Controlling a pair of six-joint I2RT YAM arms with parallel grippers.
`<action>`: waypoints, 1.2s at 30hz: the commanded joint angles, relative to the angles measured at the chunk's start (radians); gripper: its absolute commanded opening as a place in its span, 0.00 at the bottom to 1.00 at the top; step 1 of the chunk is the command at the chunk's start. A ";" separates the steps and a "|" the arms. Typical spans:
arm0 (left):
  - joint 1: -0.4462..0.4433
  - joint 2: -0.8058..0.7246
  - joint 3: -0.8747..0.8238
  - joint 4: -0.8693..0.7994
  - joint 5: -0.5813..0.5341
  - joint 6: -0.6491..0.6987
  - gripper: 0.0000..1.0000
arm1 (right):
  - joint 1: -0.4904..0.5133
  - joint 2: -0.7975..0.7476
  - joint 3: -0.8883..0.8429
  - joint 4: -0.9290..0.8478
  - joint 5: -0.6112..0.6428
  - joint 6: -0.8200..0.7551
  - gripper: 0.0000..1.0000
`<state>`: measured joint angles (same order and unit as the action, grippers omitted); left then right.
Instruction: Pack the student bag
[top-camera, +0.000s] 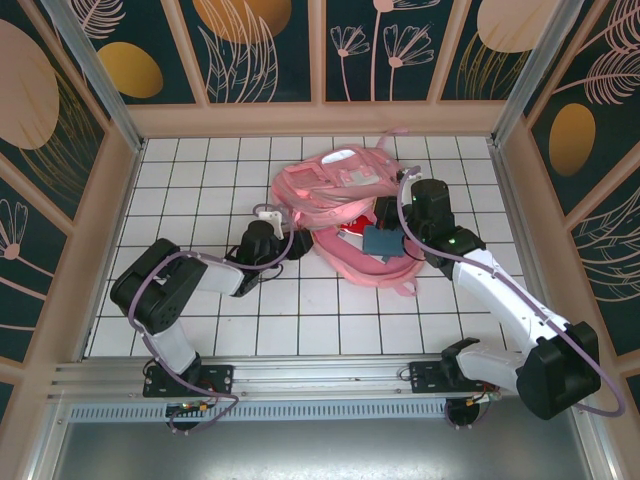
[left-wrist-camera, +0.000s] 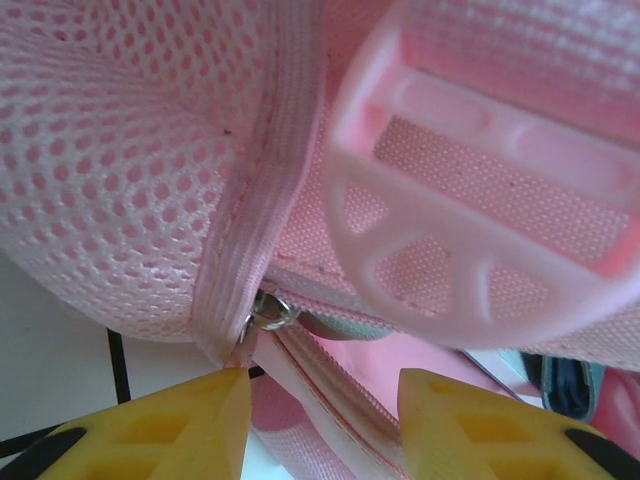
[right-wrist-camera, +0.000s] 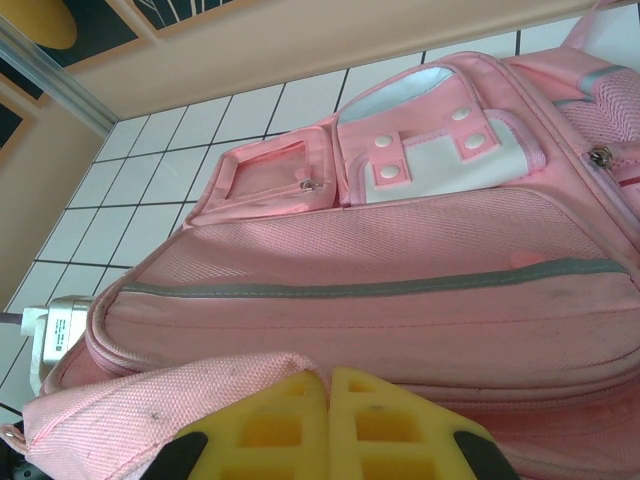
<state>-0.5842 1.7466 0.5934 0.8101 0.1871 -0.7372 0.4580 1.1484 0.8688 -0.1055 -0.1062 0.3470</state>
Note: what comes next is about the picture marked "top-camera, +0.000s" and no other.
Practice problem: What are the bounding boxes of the small dark teal notebook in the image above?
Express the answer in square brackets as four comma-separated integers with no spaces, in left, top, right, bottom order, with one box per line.
[362,224,406,259]

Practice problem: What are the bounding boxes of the red packet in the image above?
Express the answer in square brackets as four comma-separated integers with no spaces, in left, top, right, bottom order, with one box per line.
[339,215,376,239]

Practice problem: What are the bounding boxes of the pink student backpack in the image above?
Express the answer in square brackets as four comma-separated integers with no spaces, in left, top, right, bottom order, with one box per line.
[271,127,426,299]

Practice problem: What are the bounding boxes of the grey metal panel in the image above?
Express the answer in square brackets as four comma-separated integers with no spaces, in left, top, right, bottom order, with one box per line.
[29,399,614,480]

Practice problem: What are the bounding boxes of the aluminium side frame bar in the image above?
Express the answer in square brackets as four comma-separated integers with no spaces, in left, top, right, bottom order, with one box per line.
[77,142,146,362]
[489,139,619,480]

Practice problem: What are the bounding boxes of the aluminium mounting rail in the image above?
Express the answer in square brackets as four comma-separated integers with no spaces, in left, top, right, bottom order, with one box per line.
[47,355,506,401]

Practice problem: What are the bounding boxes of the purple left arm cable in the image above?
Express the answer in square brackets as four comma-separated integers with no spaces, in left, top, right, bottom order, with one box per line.
[127,202,296,436]

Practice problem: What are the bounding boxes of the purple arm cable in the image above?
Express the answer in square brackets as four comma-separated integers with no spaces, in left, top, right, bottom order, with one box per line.
[127,202,296,436]
[398,167,626,419]

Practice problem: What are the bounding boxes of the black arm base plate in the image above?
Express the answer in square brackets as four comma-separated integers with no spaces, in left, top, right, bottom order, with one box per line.
[143,363,235,399]
[408,360,501,396]

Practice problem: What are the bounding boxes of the aluminium corner post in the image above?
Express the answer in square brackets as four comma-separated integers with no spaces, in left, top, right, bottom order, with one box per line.
[492,0,584,147]
[42,0,146,154]

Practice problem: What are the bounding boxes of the slotted grey cable duct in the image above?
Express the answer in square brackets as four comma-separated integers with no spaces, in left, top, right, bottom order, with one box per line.
[67,402,451,425]

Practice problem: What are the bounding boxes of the base wire bundle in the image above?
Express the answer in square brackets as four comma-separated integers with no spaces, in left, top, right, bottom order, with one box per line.
[167,398,214,417]
[467,388,501,407]

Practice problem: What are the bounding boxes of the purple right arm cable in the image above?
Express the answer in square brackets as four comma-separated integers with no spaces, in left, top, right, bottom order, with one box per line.
[398,167,626,419]

